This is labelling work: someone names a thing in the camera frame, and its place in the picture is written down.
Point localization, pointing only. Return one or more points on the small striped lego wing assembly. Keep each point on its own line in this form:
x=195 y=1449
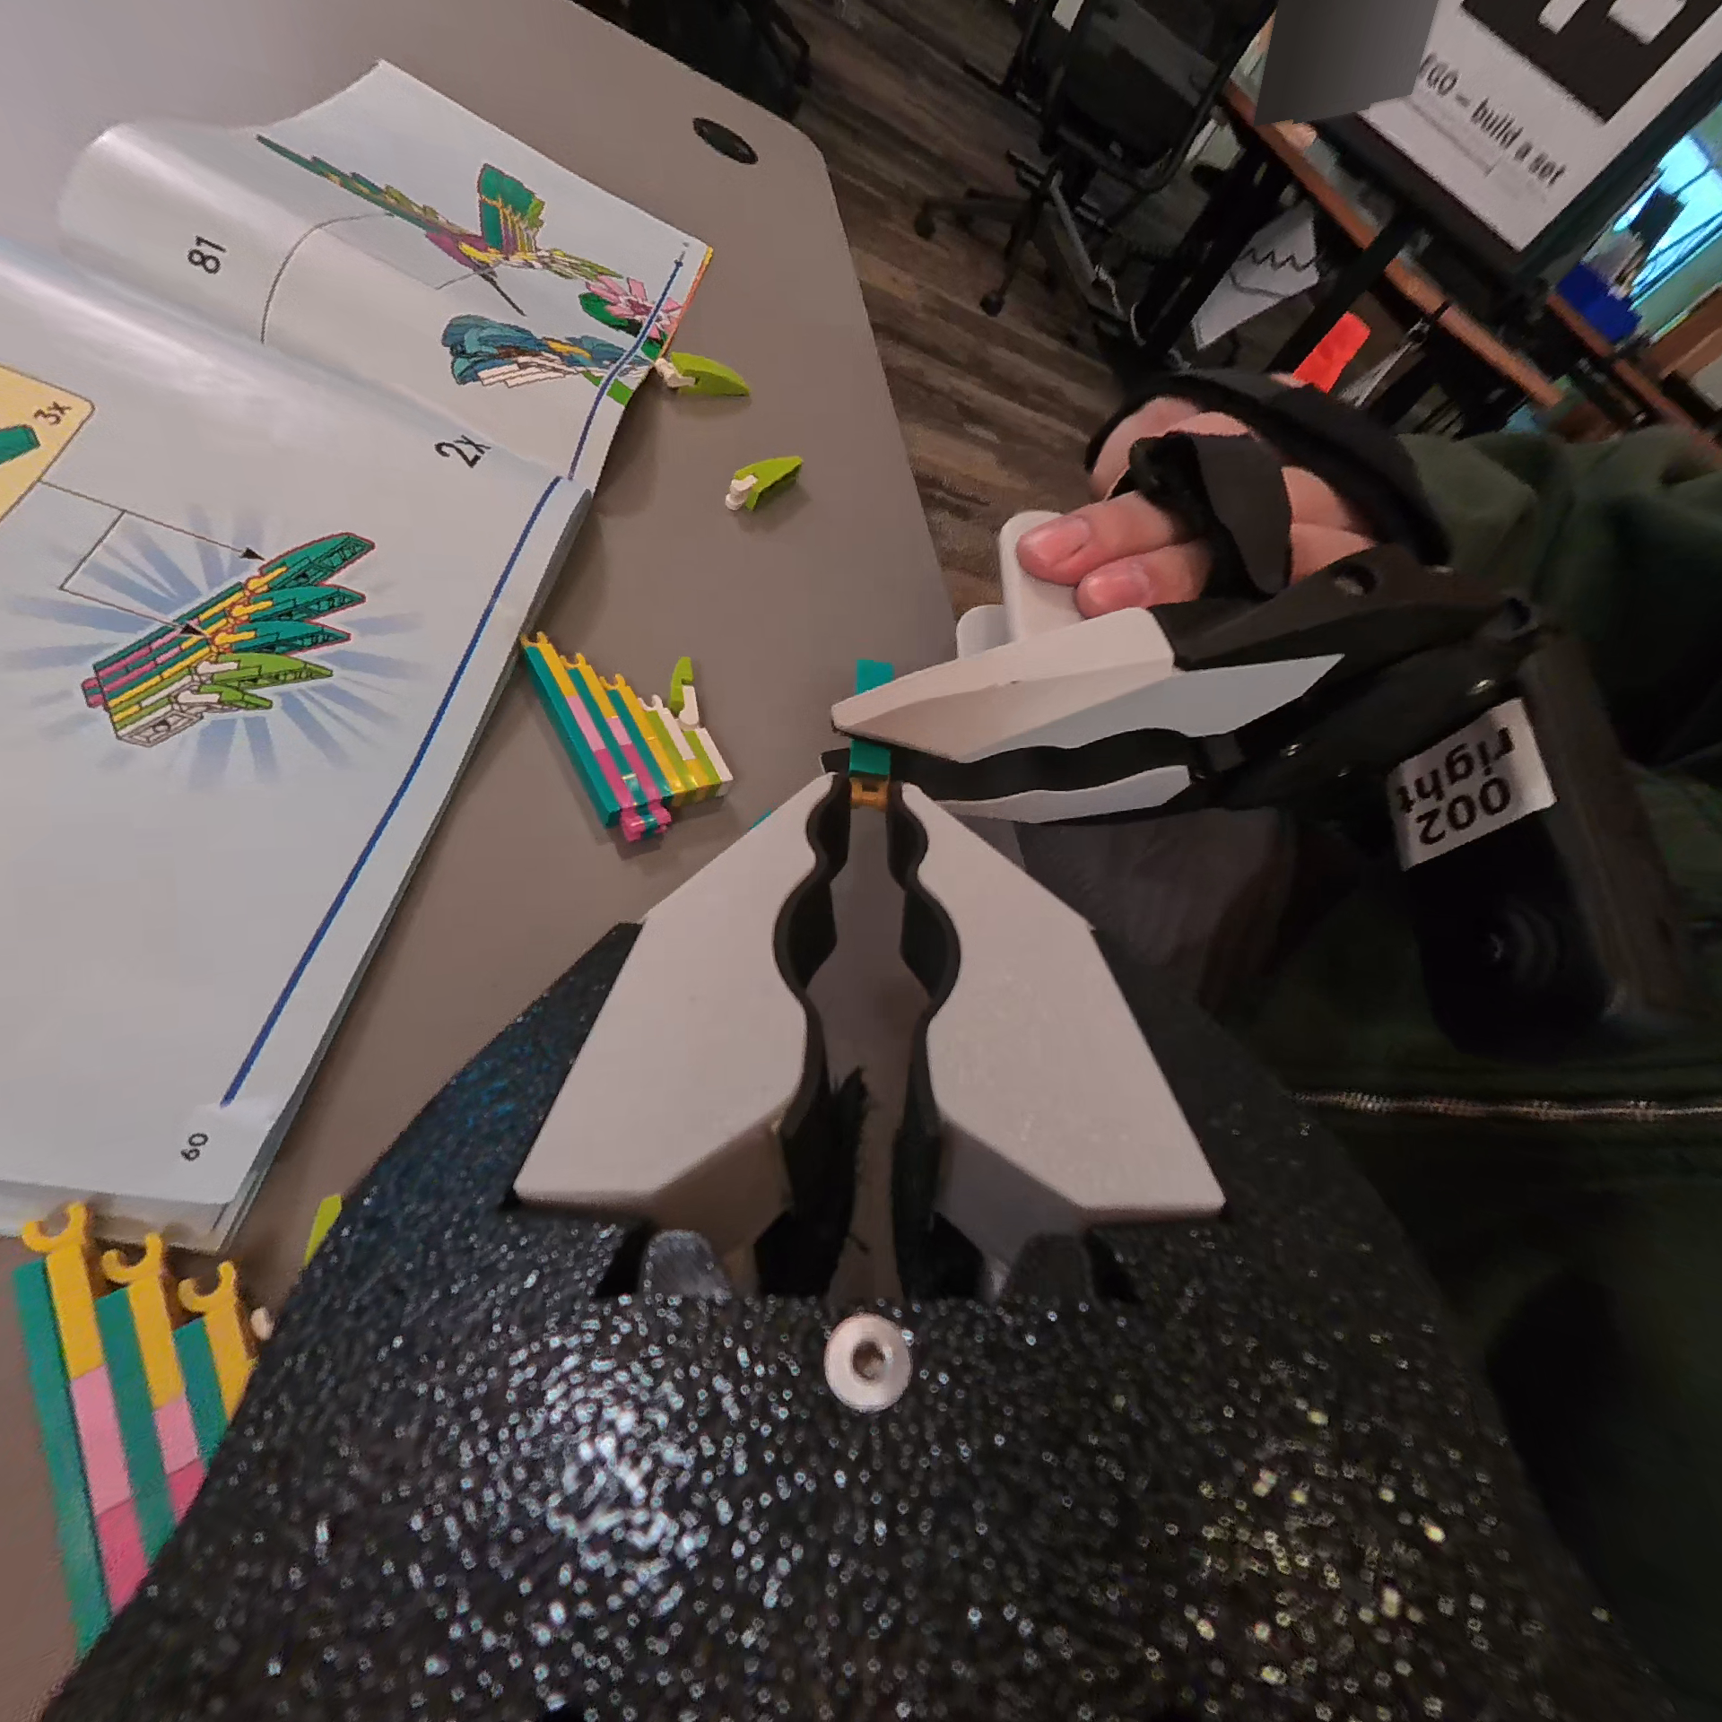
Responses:
x=613 y=740

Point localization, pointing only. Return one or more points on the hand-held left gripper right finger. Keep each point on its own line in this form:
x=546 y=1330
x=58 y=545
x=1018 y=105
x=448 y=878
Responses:
x=1050 y=1051

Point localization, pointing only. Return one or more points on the black office chair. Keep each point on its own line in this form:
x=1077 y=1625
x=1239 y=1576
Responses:
x=1117 y=121

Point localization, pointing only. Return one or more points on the person's right forearm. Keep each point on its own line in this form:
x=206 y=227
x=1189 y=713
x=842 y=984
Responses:
x=1589 y=566

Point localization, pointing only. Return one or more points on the white zigzag paper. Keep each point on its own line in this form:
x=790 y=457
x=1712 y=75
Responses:
x=1258 y=277

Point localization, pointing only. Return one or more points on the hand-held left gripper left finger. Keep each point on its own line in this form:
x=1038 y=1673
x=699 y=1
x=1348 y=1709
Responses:
x=674 y=1024

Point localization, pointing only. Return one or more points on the person's right hand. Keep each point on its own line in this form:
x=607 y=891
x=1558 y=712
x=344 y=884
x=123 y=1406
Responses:
x=1332 y=459

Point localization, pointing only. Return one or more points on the blue storage bin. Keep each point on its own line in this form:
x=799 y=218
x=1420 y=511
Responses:
x=1601 y=297

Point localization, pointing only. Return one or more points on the wooden edged background desk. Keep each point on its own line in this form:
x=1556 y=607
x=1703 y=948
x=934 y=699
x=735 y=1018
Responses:
x=1454 y=317

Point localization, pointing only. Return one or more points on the lime green lego piece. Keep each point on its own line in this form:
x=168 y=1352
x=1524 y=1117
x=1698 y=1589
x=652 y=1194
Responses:
x=324 y=1228
x=771 y=482
x=711 y=374

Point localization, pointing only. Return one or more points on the large striped lego wing assembly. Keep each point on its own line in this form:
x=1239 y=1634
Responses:
x=121 y=1413

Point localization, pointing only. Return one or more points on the dark green jacket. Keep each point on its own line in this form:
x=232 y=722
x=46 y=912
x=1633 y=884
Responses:
x=1520 y=1347

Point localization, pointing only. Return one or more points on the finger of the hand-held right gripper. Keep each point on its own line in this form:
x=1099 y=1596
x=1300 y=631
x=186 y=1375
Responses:
x=1024 y=686
x=1077 y=805

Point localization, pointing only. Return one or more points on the red tag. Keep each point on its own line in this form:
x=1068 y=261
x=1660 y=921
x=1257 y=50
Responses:
x=1332 y=353

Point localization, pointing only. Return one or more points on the white sign board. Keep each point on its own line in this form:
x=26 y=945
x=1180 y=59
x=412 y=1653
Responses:
x=1520 y=121

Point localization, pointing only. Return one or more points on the lego instruction booklet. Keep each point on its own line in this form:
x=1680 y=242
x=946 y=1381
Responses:
x=337 y=835

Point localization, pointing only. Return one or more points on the teal and yellow lego piece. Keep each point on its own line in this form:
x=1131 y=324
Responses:
x=873 y=762

